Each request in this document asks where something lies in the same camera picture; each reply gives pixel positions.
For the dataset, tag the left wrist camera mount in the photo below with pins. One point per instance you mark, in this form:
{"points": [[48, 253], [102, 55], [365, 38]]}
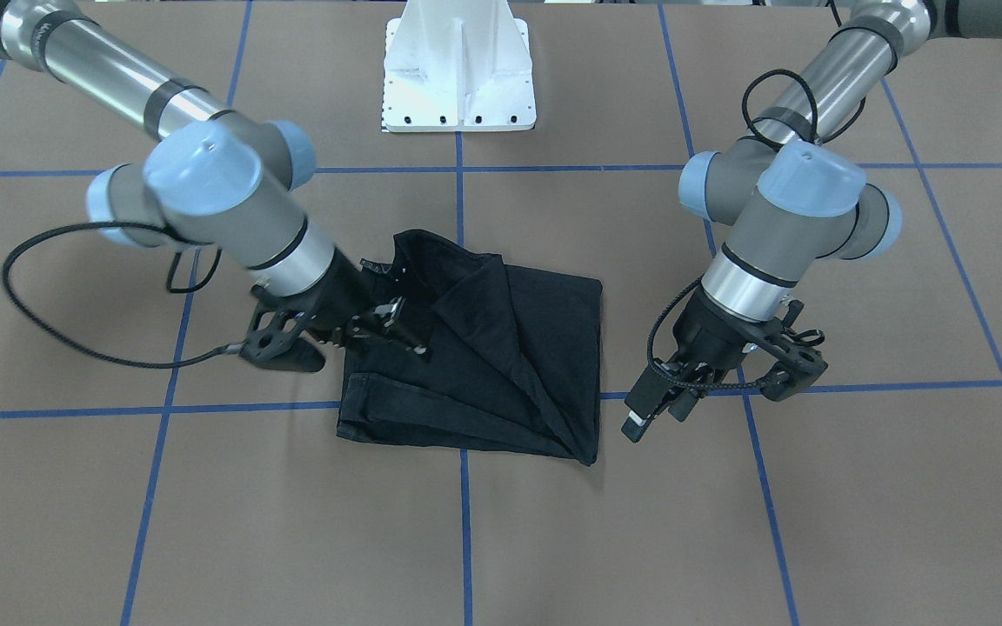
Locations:
{"points": [[798, 361]]}

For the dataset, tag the black graphic t-shirt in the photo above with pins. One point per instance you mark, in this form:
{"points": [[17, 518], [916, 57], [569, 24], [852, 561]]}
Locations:
{"points": [[514, 357]]}

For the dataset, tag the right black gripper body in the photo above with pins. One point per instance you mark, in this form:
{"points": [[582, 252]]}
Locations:
{"points": [[342, 294]]}

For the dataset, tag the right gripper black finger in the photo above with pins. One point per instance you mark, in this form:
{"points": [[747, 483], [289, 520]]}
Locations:
{"points": [[383, 318]]}

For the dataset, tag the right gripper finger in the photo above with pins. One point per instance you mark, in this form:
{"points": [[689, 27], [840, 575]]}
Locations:
{"points": [[407, 343]]}

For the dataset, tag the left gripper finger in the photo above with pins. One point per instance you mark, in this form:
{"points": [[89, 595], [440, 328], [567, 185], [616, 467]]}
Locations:
{"points": [[680, 401], [652, 394]]}

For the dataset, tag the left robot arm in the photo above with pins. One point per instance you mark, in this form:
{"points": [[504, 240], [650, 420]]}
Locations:
{"points": [[789, 201]]}

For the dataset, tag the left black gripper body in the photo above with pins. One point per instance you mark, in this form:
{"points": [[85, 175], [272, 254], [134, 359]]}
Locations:
{"points": [[708, 335]]}

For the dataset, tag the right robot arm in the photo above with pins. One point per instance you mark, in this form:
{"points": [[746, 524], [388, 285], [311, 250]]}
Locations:
{"points": [[214, 179]]}

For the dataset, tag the white camera mast pedestal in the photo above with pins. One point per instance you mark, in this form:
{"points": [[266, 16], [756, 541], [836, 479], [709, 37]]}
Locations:
{"points": [[457, 66]]}

